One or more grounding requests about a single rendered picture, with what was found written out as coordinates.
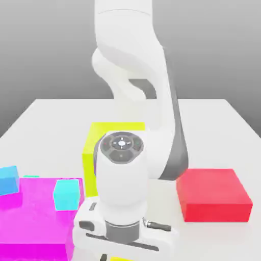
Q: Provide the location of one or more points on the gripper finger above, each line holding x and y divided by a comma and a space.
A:
103, 257

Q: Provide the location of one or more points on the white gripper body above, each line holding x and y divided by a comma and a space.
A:
122, 253

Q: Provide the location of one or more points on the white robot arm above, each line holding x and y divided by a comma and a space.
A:
122, 183

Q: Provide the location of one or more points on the small yellow cube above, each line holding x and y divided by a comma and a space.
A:
121, 259

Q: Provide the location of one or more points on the small cyan cube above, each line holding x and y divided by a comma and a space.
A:
66, 194

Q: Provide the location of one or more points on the small green cube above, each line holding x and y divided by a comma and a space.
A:
31, 176

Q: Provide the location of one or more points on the small blue cube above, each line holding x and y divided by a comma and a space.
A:
8, 180

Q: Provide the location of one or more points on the large magenta box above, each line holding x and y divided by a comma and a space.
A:
30, 224

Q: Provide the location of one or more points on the large yellow-green box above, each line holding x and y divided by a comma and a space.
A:
89, 163

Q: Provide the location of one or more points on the large red box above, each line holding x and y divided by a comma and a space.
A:
210, 193

